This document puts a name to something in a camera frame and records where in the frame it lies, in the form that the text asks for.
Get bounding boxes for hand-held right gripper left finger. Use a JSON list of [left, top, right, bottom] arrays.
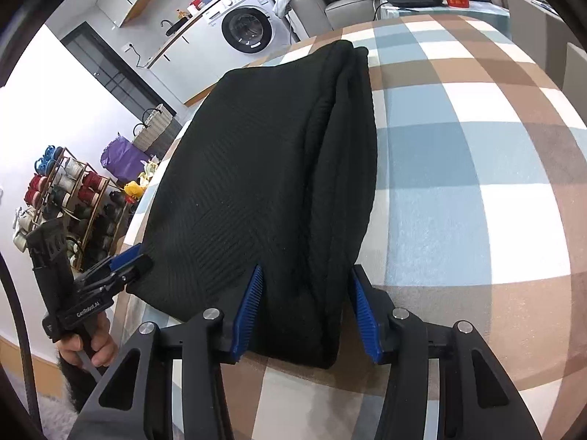
[[66, 264, 265, 440]]

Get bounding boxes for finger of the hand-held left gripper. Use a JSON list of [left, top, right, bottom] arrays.
[[85, 244, 143, 280], [78, 253, 155, 301]]

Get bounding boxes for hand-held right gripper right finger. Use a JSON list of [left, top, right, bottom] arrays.
[[351, 265, 545, 440]]

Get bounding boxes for black knit sweater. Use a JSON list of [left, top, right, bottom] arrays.
[[126, 40, 380, 370]]

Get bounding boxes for person's left forearm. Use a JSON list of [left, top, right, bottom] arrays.
[[57, 353, 107, 414]]

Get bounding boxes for person's left hand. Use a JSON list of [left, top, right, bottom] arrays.
[[59, 314, 118, 368]]

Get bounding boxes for wooden shoe rack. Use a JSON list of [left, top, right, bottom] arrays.
[[11, 146, 135, 272]]

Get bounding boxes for purple bag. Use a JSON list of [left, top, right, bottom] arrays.
[[101, 135, 152, 183]]

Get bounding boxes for woven laundry basket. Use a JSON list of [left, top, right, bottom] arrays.
[[133, 103, 178, 152]]

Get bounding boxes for checkered tablecloth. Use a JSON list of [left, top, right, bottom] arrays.
[[107, 11, 587, 440]]

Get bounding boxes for black framed door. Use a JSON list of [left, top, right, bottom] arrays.
[[62, 22, 178, 120]]

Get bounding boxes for white lower cabinets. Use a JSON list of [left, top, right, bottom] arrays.
[[147, 9, 230, 104]]

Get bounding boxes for white washing machine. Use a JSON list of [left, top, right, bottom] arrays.
[[202, 0, 292, 63]]

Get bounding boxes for grey sofa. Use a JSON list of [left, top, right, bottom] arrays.
[[275, 0, 382, 43]]

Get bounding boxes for side table with teal cloth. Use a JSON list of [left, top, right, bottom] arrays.
[[378, 0, 511, 25]]

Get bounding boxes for beige low partition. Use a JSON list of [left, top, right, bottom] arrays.
[[507, 0, 587, 93]]

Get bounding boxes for black cable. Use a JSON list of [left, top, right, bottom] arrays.
[[0, 257, 43, 420]]

